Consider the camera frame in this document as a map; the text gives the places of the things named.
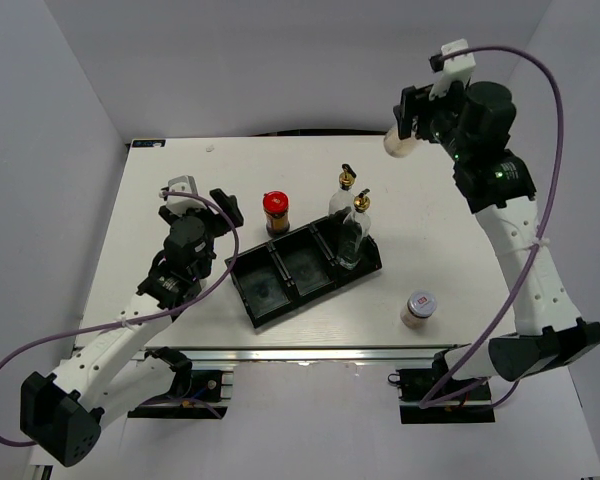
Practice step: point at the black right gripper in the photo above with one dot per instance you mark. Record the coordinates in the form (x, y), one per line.
(408, 108)

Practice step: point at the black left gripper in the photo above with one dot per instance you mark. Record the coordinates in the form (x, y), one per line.
(228, 206)

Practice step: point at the clear shaker with steel lid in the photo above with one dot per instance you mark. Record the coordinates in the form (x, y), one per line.
(396, 147)

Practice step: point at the red-lid orange sauce jar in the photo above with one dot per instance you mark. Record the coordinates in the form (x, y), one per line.
(276, 210)

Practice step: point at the glass bottle with brown residue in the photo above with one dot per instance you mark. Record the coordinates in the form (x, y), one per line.
(342, 200)

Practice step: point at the clear glass oil bottle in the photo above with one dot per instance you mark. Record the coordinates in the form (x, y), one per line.
(353, 232)

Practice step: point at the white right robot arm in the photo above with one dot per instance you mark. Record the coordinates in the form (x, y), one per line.
(472, 123)

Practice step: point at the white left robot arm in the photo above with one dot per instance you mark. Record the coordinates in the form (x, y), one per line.
(65, 411)

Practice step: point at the black three-compartment tray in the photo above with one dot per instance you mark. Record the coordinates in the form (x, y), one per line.
(287, 273)

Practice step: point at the left blue logo sticker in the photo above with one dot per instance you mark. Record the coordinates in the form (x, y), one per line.
(148, 143)

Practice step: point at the spice jar with red label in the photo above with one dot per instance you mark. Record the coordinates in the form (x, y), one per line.
(419, 307)

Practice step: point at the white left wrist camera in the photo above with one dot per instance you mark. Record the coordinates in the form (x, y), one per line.
(176, 195)

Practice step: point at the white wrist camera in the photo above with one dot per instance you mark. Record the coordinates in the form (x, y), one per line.
(176, 195)
(459, 68)

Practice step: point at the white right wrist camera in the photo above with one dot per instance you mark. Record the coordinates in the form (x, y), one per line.
(459, 68)

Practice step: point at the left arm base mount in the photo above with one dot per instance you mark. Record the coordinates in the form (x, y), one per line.
(204, 393)

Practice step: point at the aluminium front rail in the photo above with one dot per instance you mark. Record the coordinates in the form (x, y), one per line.
(306, 354)

